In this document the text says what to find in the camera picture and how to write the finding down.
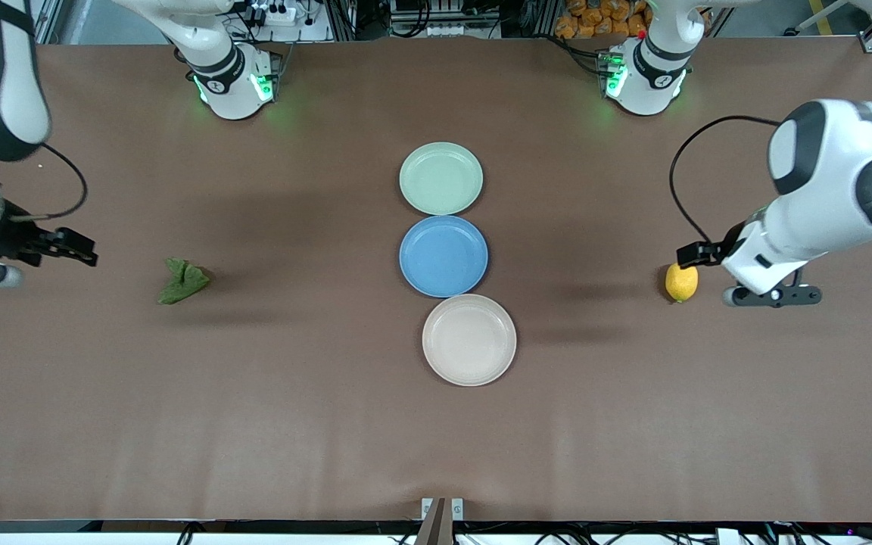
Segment beige plate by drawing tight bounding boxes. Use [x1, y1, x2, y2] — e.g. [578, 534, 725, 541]
[422, 294, 518, 388]

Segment blue plate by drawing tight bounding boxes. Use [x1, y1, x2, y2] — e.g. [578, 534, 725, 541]
[398, 215, 490, 299]

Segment white power strip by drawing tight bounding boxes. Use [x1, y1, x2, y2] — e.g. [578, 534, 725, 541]
[248, 0, 299, 28]

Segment pale green plate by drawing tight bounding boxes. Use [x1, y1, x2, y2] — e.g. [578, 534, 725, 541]
[398, 142, 484, 217]

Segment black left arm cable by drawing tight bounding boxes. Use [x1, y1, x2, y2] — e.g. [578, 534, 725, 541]
[668, 114, 783, 248]

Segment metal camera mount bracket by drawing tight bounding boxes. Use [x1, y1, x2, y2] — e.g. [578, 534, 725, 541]
[413, 497, 465, 545]

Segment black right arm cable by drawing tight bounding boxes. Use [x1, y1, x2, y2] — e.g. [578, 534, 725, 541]
[0, 142, 89, 222]

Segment orange snack bags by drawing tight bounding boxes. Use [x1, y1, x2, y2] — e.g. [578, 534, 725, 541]
[554, 0, 653, 40]

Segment green lettuce leaf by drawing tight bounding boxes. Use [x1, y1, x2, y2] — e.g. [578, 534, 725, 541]
[157, 257, 212, 306]

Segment yellow lemon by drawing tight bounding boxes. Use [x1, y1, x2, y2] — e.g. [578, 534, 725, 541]
[665, 263, 699, 304]

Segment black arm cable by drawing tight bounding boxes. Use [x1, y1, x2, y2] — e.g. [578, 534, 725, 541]
[668, 114, 783, 248]
[0, 142, 89, 222]

